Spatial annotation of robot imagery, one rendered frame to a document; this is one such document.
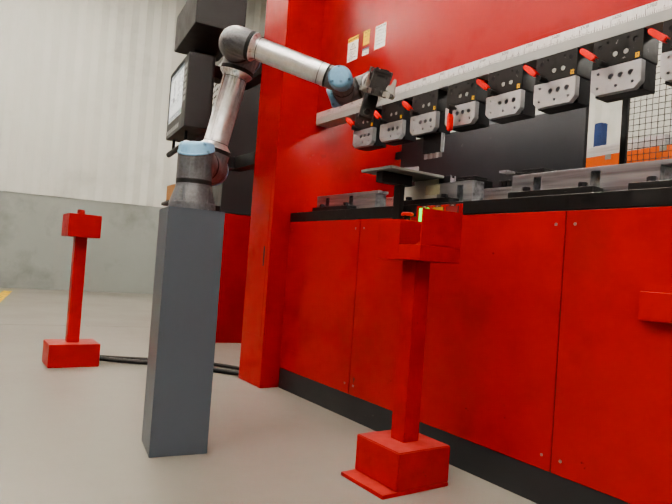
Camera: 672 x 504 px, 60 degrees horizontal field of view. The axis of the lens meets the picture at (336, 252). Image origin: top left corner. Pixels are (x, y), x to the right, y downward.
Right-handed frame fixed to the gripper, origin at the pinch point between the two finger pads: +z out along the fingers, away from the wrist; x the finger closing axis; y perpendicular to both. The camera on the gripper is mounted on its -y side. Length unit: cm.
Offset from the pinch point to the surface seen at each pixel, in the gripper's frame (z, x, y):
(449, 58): -53, 29, 18
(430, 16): -70, 20, 32
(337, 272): -59, 11, -79
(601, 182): 17, 67, -6
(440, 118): -51, 32, -4
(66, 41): -700, -357, -67
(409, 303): 20, 24, -55
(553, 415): 43, 67, -69
